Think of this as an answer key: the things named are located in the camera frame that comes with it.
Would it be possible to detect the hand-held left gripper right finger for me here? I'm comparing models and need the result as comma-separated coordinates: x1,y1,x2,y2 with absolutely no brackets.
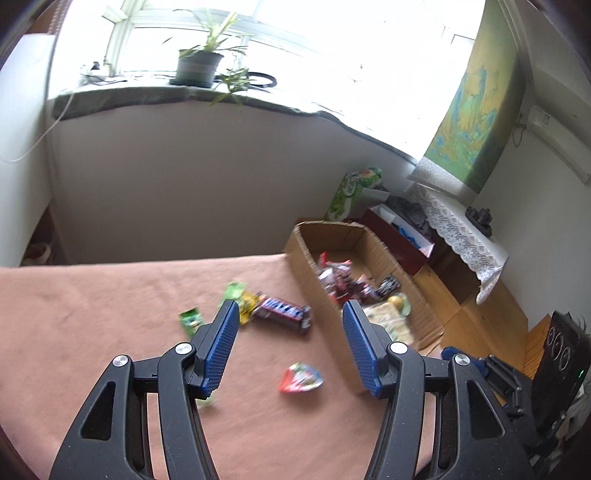
342,299,539,480

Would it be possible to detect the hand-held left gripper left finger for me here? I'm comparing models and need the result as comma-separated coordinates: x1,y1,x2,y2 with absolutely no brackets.
48,299,241,480

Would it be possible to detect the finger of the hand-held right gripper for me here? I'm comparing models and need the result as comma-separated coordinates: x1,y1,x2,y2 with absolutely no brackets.
440,346,513,398

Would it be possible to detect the small green candy packet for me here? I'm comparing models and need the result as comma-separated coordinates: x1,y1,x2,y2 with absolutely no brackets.
179,308,205,337

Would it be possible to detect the sliced bread bag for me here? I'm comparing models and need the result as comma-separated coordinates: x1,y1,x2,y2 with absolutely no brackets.
362,302,416,352

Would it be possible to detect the yellow green candy packet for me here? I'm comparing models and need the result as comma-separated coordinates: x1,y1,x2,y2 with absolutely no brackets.
224,281,262,326

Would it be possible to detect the green orange candy packet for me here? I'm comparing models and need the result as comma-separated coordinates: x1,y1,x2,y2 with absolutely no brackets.
385,293,411,317

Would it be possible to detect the dark cookie packet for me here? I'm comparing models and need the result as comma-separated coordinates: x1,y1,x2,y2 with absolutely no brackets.
344,277,377,305

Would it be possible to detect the red white candy packet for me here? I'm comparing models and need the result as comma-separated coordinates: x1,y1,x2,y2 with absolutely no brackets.
278,362,325,394

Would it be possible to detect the red snack packet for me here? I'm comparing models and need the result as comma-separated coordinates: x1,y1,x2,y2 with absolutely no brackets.
316,251,354,296

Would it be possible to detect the cardboard box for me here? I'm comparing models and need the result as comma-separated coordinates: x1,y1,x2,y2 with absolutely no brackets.
283,220,445,395

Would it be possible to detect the low wooden cabinet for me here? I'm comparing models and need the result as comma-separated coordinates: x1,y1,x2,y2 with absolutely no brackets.
413,240,485,308

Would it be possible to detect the dark red open box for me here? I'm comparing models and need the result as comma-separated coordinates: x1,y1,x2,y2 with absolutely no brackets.
360,204,436,278

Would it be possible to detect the pink table blanket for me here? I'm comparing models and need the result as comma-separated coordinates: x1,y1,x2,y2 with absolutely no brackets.
0,253,444,480

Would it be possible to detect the white lace cloth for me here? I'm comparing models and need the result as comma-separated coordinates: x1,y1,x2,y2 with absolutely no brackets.
409,182,509,305

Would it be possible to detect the dark cloth pile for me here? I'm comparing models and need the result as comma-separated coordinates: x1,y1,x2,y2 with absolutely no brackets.
385,196,435,232

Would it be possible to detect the dark ship ornament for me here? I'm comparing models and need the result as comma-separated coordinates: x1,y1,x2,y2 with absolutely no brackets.
465,207,495,238

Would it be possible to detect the green paper bag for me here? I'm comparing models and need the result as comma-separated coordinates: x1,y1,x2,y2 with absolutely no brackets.
325,167,391,222

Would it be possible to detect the white air conditioner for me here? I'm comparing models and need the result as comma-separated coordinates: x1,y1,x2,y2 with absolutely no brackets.
524,105,591,185

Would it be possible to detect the potted spider plant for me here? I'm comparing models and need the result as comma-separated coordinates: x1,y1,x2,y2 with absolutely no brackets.
161,9,259,107

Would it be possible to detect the white power strip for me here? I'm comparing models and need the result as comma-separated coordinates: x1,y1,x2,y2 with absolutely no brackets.
79,60,114,85

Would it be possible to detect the white cabinet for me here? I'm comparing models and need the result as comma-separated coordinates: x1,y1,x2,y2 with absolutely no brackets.
0,32,56,268

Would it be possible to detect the white framed window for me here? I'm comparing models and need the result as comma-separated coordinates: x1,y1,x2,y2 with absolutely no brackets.
60,0,485,153

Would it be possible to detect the black ring stand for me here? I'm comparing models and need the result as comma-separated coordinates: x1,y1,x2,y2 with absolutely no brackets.
240,69,279,89

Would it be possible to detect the white cable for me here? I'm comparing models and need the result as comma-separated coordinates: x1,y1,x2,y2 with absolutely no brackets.
0,83,77,164

